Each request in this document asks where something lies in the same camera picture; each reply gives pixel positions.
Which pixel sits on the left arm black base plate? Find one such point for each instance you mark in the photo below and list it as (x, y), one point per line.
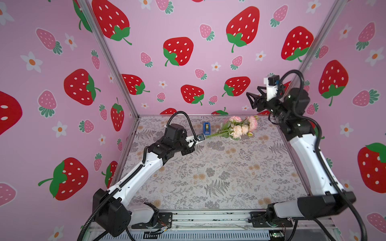
(159, 220)

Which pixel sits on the blue tape dispenser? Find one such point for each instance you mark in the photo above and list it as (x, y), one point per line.
(207, 129)

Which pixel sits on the aluminium corner post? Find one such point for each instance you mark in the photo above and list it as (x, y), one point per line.
(324, 65)
(90, 17)

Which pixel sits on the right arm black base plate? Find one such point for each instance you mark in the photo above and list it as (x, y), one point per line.
(260, 219)

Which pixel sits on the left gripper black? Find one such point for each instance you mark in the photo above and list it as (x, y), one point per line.
(187, 151)

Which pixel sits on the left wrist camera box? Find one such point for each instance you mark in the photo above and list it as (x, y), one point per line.
(192, 141)

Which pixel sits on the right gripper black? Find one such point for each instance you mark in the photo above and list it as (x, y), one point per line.
(265, 103)

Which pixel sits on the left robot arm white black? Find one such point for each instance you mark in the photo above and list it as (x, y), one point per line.
(112, 209)

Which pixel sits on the pink flower bouquet green stems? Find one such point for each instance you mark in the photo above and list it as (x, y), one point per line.
(236, 127)

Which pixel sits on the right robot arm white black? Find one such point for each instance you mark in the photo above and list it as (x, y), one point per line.
(327, 195)

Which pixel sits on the right aluminium corner post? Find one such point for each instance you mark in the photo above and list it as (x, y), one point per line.
(324, 65)

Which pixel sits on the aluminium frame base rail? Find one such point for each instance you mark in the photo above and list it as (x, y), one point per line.
(221, 225)

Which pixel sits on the left aluminium corner post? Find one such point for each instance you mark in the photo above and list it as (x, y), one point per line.
(90, 17)

